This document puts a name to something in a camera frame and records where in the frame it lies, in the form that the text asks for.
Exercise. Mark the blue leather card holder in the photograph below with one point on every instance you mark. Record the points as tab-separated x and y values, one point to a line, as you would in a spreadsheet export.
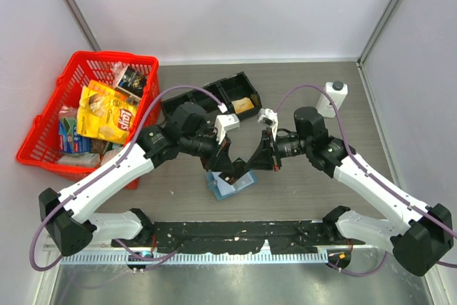
222	189

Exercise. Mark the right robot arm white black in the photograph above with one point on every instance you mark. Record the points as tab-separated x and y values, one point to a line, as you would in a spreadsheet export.
375	183

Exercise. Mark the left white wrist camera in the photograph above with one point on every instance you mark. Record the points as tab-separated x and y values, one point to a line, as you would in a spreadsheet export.
225	123

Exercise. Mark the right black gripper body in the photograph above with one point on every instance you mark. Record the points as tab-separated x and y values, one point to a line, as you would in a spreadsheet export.
267	136

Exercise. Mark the black snack box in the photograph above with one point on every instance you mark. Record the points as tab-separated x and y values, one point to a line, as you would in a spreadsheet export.
130	82

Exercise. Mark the red plastic shopping basket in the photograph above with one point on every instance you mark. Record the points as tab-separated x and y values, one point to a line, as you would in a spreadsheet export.
40	148

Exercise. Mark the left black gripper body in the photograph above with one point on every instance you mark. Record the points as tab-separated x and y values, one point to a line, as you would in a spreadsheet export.
210	162

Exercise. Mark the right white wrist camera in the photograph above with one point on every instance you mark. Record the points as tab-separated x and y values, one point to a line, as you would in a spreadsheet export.
270	118

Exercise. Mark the black three-compartment organizer tray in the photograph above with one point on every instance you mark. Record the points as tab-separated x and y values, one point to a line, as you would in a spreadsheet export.
225	89

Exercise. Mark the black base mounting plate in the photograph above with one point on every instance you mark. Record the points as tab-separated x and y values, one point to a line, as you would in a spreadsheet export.
241	237

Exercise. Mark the gold card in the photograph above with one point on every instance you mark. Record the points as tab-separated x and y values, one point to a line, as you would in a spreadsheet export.
242	105

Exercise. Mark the yellow Lays chips bag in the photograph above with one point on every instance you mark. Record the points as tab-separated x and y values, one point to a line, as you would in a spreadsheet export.
104	114

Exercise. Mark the white bottle grey cap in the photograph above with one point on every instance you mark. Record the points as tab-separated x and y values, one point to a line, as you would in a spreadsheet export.
338	91

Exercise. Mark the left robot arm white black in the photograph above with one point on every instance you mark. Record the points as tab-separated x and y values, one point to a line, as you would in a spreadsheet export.
118	173

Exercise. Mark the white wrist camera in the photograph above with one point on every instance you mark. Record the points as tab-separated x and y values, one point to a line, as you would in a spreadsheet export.
225	123
270	118

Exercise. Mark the dark card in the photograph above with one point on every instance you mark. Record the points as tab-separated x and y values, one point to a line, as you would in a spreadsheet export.
232	177

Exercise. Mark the blue packaged item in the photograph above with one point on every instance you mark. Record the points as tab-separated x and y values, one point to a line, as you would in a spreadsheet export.
70	142

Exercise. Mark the aluminium rail frame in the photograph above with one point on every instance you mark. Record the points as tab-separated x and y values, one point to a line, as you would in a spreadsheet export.
145	258

